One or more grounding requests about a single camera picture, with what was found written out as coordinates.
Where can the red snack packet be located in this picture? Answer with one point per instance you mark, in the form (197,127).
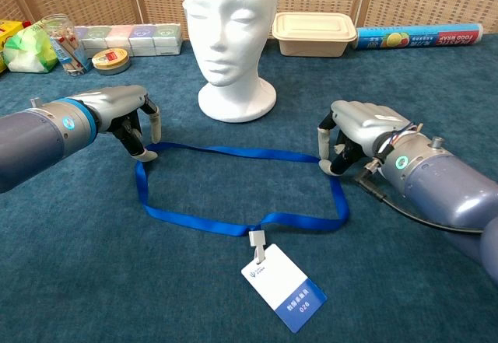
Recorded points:
(26,23)

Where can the beige lidded lunch box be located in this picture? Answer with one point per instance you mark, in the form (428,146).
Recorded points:
(311,36)

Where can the blue-purple tissue pack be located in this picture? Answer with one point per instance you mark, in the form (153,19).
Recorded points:
(143,37)
(80,36)

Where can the round red-labelled tin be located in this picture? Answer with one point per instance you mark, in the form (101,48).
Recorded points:
(111,61)

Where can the green tissue pack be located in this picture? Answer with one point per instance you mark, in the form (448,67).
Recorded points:
(167,37)
(97,36)

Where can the white and blue ID badge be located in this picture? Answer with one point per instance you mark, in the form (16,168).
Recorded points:
(282,284)

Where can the white foam mannequin head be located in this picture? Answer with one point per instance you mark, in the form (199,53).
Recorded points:
(229,28)

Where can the clear jar of sticks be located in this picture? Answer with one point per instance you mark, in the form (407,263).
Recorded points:
(66,47)

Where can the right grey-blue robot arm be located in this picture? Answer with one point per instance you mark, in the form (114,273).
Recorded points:
(439,179)

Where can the blue table mat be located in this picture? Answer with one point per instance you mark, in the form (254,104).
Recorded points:
(78,261)

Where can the green and white plastic bag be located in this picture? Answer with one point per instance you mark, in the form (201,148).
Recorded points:
(29,53)

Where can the blue plastic wrap roll box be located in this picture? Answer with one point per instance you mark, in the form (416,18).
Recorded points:
(420,36)

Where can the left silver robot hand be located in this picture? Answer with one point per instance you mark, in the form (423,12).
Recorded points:
(113,102)

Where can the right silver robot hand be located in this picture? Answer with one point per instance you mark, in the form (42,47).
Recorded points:
(362,121)

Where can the pink tissue pack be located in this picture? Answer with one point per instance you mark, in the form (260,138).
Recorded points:
(120,35)

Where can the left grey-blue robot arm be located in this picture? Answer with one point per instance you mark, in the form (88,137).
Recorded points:
(35,141)

